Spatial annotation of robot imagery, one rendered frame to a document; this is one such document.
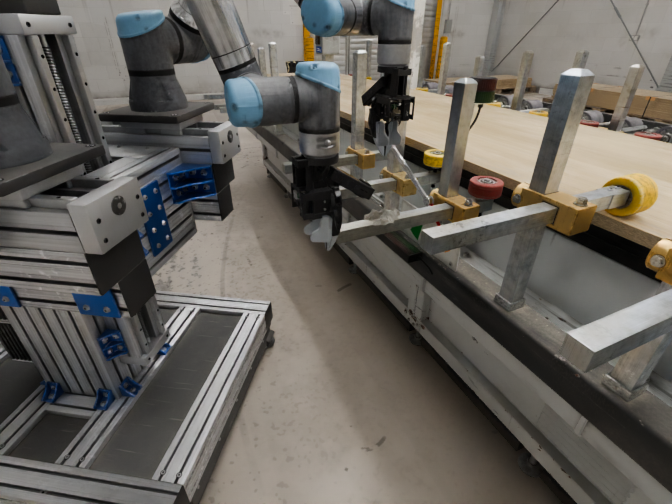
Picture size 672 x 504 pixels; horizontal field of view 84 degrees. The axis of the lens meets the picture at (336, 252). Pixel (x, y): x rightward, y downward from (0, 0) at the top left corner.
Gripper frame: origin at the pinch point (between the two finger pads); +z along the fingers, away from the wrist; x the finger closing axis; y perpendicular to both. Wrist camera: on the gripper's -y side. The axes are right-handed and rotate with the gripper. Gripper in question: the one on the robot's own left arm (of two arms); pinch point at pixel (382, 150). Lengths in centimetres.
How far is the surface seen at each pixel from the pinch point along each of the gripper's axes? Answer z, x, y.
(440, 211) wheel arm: 10.0, 4.4, 20.5
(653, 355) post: 16, 9, 67
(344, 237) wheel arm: 11.3, -20.8, 20.5
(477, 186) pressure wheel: 5.6, 15.0, 20.1
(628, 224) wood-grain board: 6, 27, 48
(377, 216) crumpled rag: 8.8, -11.9, 18.9
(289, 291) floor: 96, -7, -76
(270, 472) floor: 96, -43, 14
